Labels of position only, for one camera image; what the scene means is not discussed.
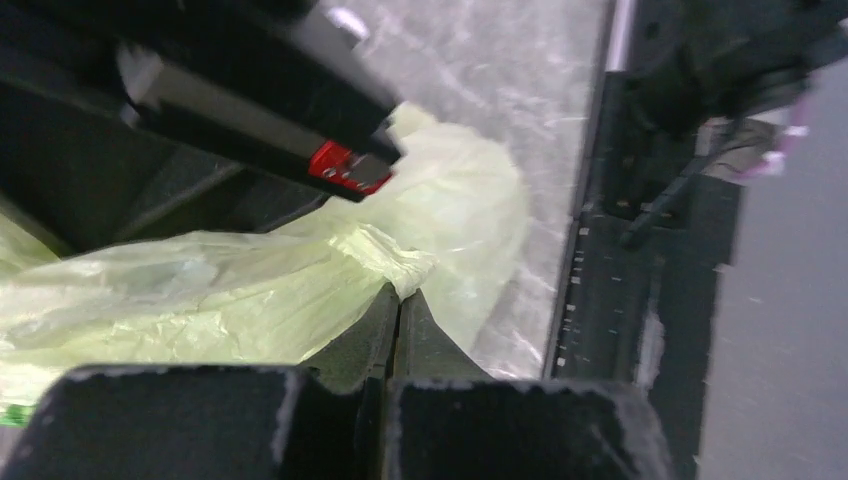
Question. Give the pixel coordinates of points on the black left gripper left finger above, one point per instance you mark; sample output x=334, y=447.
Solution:
x=315, y=420

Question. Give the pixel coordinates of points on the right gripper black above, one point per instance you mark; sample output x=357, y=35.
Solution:
x=273, y=85

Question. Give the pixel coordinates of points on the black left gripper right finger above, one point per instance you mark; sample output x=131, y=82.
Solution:
x=475, y=427

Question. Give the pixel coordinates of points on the light green plastic bag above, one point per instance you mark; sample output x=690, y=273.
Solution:
x=450, y=224

